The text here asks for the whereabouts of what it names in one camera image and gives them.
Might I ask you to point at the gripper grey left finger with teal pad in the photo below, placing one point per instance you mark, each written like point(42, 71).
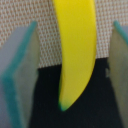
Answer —
point(19, 60)

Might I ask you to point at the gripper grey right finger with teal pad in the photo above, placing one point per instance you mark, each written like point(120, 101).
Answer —
point(118, 63)

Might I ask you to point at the yellow toy banana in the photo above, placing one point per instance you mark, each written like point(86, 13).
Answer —
point(77, 25)

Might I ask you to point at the beige woven placemat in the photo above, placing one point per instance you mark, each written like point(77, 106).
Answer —
point(15, 13)

